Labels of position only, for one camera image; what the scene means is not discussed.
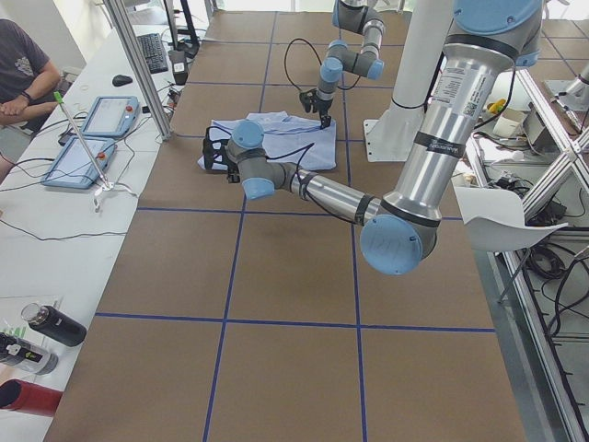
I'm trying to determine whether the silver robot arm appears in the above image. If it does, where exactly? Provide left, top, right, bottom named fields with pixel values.
left=299, top=1, right=386, bottom=129
left=202, top=1, right=543, bottom=275

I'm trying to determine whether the black computer mouse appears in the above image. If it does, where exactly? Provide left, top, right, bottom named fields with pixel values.
left=111, top=75, right=133, bottom=87

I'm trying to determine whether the black water bottle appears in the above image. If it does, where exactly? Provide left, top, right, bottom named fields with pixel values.
left=21, top=303, right=87, bottom=347

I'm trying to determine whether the white curved sheet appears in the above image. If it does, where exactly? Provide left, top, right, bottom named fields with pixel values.
left=455, top=186, right=568, bottom=252

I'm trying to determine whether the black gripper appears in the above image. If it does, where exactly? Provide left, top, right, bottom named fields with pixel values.
left=202, top=127, right=240, bottom=183
left=299, top=89, right=332, bottom=129

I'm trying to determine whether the grey labelled bottle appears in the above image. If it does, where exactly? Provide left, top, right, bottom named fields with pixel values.
left=1, top=332, right=59, bottom=375

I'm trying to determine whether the seated person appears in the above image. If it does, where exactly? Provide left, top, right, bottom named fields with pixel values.
left=0, top=18, right=64, bottom=185

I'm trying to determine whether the blue teach pendant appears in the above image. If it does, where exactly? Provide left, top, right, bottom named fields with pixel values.
left=81, top=96, right=141, bottom=138
left=41, top=136, right=116, bottom=190

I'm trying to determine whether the blue teach pendant far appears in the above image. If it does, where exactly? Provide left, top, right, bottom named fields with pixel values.
left=81, top=96, right=141, bottom=138

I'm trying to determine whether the metal rod with green tip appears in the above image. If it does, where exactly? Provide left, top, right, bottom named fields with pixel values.
left=53, top=91, right=114, bottom=191

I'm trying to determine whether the light blue striped shirt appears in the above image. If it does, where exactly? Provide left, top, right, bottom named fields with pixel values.
left=197, top=110, right=337, bottom=172

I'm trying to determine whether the black keyboard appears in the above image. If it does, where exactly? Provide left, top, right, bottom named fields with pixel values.
left=137, top=33, right=168, bottom=74

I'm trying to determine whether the blue teach pendant near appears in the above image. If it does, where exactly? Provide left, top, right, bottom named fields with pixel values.
left=41, top=136, right=116, bottom=190

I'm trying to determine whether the aluminium frame post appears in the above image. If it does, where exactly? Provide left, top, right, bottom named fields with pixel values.
left=104, top=0, right=172, bottom=141

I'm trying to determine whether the red cylinder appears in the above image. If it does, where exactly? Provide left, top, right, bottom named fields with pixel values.
left=1, top=379, right=63, bottom=417

